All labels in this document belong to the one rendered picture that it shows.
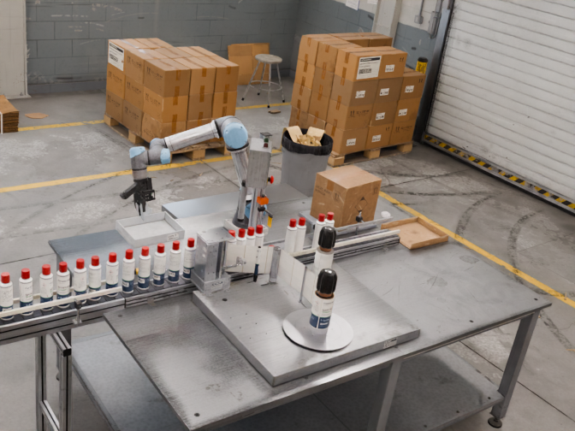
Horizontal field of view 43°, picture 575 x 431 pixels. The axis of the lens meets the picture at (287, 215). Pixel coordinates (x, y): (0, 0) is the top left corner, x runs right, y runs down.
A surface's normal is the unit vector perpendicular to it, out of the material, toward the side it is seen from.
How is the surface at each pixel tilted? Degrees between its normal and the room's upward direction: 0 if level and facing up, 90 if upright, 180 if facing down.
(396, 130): 88
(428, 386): 2
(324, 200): 90
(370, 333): 0
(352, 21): 90
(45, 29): 90
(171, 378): 0
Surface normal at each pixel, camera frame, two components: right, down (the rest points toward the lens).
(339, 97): -0.75, 0.20
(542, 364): 0.14, -0.89
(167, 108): 0.59, 0.41
